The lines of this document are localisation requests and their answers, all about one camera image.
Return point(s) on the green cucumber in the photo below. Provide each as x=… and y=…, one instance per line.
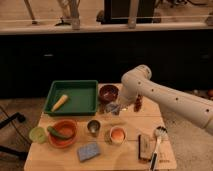
x=54, y=132

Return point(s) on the brown pine cone brush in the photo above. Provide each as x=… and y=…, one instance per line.
x=138, y=103

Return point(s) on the wooden scrub brush block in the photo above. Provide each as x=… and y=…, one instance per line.
x=144, y=147

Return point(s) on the blue sponge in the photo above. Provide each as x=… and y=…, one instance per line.
x=88, y=151

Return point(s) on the orange bowl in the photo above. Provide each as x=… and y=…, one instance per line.
x=66, y=127

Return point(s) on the small orange-filled white cup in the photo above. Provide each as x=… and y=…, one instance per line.
x=117, y=135

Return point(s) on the light green cup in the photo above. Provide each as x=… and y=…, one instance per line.
x=37, y=135

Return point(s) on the white dish brush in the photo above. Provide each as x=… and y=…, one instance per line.
x=160, y=133

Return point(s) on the small metal cup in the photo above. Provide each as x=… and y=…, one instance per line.
x=94, y=127

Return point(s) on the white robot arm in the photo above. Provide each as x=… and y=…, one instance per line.
x=137, y=81

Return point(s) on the black chair base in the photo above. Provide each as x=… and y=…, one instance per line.
x=12, y=134

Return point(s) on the grey-blue towel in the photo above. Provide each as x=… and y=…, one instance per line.
x=113, y=108

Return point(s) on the green plastic tray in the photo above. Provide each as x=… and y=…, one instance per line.
x=82, y=98

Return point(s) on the dark red bowl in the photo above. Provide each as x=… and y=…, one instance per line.
x=108, y=93

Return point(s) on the yellow corn cob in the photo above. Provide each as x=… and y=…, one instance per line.
x=60, y=102

